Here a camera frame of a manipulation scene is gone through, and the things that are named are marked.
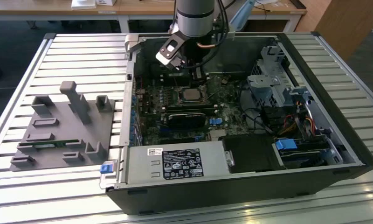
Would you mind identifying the metal socket cover frame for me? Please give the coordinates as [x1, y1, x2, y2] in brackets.
[204, 75, 228, 100]

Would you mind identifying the silver green CPU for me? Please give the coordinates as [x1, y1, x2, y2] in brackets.
[181, 88, 204, 101]

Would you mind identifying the CPU socket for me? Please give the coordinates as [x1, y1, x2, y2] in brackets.
[177, 85, 209, 105]

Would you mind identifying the metal drive cage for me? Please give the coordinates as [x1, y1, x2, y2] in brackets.
[245, 45, 314, 110]

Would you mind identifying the black graphics card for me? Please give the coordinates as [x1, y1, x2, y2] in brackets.
[165, 112, 208, 129]

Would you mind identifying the green motherboard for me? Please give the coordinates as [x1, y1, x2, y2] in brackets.
[132, 73, 261, 147]

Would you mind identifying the silver finned heatsink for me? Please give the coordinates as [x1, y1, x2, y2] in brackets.
[209, 130, 228, 139]

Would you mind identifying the black plastic shroud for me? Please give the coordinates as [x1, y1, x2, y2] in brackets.
[222, 134, 285, 174]

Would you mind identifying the blue disk carrier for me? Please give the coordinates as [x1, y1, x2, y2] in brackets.
[274, 139, 298, 153]

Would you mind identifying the silver power supply unit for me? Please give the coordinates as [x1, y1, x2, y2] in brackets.
[120, 140, 233, 187]

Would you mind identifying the grey parts rack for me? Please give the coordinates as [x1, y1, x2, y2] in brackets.
[10, 80, 117, 173]

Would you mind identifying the blue power supply latch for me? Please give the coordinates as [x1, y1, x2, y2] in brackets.
[100, 160, 118, 175]

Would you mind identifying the wooden cabinet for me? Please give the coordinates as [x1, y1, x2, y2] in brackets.
[293, 0, 373, 61]

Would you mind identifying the green RAM stick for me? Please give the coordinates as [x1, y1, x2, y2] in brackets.
[32, 139, 84, 147]

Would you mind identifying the black open PC case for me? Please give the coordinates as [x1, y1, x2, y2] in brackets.
[104, 31, 373, 216]

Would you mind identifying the wooden desk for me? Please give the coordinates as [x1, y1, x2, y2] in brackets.
[0, 0, 308, 33]

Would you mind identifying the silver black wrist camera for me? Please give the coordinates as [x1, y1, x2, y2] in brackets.
[154, 35, 189, 70]

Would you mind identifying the coloured power wire bundle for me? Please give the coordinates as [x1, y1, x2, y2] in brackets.
[276, 100, 317, 138]

